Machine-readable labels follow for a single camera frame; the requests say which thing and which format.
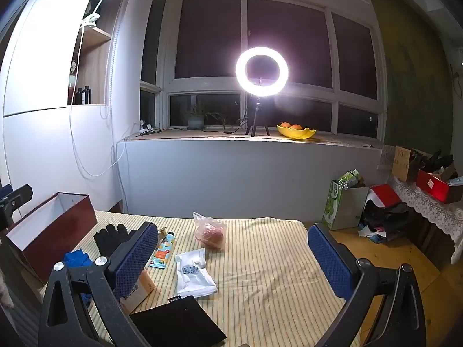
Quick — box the white plastic packet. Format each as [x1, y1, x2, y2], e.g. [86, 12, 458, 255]
[175, 249, 218, 297]

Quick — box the colourful printed tube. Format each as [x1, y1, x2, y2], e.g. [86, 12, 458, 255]
[149, 231, 176, 270]

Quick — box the person's left hand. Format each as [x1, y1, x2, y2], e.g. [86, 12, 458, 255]
[0, 267, 15, 309]

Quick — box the ring light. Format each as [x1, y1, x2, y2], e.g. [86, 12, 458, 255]
[235, 46, 289, 97]

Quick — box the white lace cloth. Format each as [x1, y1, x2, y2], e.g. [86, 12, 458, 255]
[392, 175, 463, 246]

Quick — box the small orange carton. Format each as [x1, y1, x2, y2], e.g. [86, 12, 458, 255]
[119, 269, 157, 315]

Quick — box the green paper bag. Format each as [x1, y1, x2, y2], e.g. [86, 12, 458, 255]
[322, 169, 370, 231]

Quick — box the potted plant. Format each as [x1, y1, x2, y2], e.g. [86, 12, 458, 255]
[186, 103, 228, 130]

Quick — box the window sill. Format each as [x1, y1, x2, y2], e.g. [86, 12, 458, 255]
[135, 128, 373, 149]

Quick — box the blue cloth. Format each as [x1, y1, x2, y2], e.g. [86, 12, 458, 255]
[63, 249, 93, 306]

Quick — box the white window frame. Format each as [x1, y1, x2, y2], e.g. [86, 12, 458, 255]
[139, 0, 387, 140]

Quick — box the black bag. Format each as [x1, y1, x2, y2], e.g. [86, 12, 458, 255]
[420, 149, 454, 174]

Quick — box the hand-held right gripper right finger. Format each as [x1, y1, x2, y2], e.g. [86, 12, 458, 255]
[307, 223, 427, 347]

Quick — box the clear plastic bag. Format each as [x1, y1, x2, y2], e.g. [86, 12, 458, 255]
[193, 212, 227, 251]

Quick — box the brown cardboard box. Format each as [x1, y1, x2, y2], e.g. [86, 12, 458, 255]
[392, 145, 422, 182]

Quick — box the bright red box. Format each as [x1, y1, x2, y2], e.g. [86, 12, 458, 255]
[416, 169, 463, 204]

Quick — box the pile of clothes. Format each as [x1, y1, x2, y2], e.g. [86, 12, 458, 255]
[358, 184, 411, 243]

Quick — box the black flat pouch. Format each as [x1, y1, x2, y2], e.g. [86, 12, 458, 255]
[129, 295, 227, 347]

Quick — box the wooden wall shelf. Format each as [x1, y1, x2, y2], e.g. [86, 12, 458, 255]
[67, 0, 113, 106]

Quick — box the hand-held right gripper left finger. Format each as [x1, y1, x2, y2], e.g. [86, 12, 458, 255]
[38, 221, 160, 347]

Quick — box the black tripod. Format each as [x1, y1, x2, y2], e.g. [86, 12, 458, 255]
[245, 77, 271, 137]

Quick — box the white cable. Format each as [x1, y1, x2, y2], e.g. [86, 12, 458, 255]
[69, 25, 127, 179]

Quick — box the white cardboard box red rim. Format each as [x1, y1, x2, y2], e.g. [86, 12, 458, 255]
[5, 191, 98, 284]

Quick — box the yellow fruit bowl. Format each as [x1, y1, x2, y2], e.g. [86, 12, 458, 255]
[277, 125, 316, 140]

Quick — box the black knit glove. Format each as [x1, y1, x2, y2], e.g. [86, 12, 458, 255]
[93, 224, 138, 261]

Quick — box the striped yellow table cloth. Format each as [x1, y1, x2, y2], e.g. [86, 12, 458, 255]
[36, 210, 362, 347]

